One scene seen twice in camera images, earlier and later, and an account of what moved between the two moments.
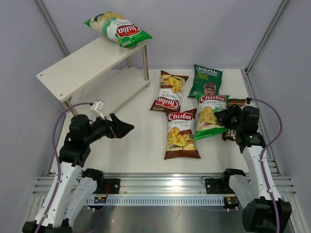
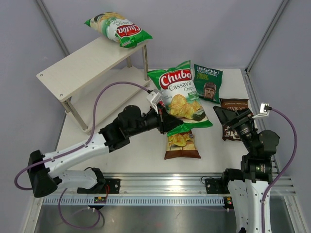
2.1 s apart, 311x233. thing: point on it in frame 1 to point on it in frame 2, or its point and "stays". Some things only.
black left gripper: x=119 y=129 to x=166 y=121
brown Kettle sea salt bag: x=232 y=135 stays
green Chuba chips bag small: x=207 y=125 to x=180 y=98
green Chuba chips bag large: x=117 y=27 stays
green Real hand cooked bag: x=206 y=81 stays
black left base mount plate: x=111 y=186 stays
